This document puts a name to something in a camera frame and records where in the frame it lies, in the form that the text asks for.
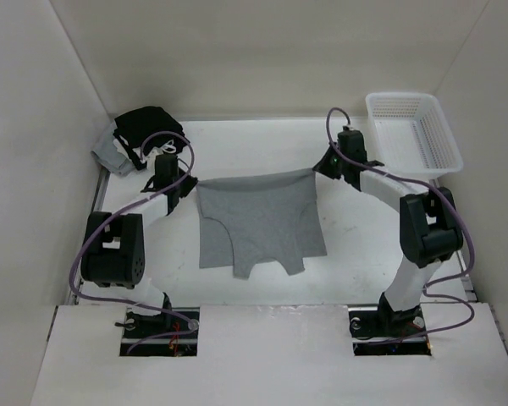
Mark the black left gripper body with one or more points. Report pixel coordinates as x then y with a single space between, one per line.
185 186

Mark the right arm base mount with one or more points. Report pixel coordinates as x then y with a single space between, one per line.
376 332

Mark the folded white tank top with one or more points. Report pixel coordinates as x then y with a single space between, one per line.
166 148

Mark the white plastic basket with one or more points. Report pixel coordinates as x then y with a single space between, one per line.
412 136

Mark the grey tank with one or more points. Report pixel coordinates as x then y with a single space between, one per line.
247 221
107 155

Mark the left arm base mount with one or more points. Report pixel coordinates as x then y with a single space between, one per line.
159 335

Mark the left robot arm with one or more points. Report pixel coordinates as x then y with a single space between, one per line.
113 266

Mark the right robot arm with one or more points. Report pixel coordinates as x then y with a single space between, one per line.
428 236

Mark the folded black tank top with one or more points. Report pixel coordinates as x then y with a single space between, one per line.
146 127

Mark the folded grey tank top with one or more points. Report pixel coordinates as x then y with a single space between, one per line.
107 155

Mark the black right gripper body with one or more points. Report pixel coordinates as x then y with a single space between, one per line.
332 164

